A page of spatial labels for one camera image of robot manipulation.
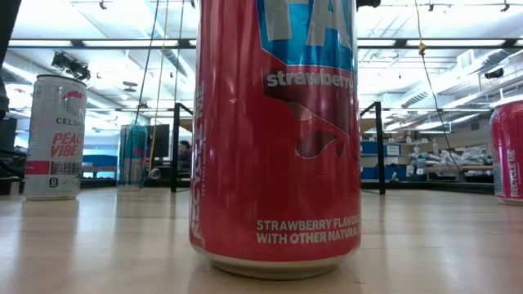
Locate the wooden shelf black metal frame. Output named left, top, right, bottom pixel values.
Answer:
left=170, top=100, right=388, bottom=196

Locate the pile of white bags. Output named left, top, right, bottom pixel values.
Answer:
left=408, top=145, right=494, bottom=167

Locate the white Celsius Peach Vibe can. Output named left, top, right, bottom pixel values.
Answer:
left=23, top=73, right=88, bottom=201

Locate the black rig crossbar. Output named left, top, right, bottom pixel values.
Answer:
left=0, top=38, right=523, bottom=51

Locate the blue panel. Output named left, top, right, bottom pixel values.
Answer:
left=81, top=154, right=118, bottom=168

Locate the black cable with yellow knot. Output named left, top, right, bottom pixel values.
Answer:
left=413, top=0, right=467, bottom=180

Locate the black monitor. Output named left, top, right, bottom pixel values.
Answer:
left=145, top=123, right=171, bottom=160

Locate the black camera on mount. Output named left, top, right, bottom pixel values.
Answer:
left=51, top=51, right=92, bottom=82

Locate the long black cable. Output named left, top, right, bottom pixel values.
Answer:
left=133, top=0, right=161, bottom=126

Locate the blue silver Red Bull can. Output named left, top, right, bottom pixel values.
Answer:
left=117, top=124, right=148, bottom=189

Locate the wooden workbench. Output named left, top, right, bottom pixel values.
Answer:
left=424, top=164, right=494, bottom=172

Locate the dark shelving unit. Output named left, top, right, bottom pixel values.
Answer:
left=0, top=117, right=26, bottom=195

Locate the person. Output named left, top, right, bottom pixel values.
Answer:
left=178, top=140, right=193, bottom=164

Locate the red Fanta strawberry can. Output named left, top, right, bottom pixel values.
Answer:
left=188, top=0, right=363, bottom=281
left=489, top=99, right=523, bottom=206

